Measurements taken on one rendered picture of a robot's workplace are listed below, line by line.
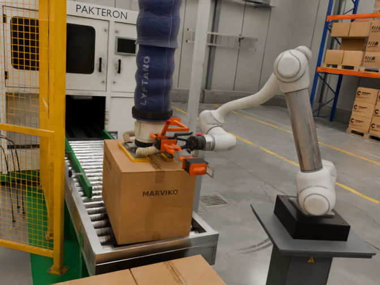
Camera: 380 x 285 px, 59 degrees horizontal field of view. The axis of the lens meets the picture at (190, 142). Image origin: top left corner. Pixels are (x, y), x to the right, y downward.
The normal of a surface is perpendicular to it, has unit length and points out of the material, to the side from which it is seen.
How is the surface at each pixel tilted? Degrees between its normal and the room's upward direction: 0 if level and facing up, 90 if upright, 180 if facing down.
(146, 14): 74
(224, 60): 90
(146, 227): 90
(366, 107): 89
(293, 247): 0
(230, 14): 90
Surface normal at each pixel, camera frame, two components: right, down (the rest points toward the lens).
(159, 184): 0.37, 0.27
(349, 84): -0.89, 0.02
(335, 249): 0.11, -0.96
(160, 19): 0.15, 0.01
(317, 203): -0.34, 0.33
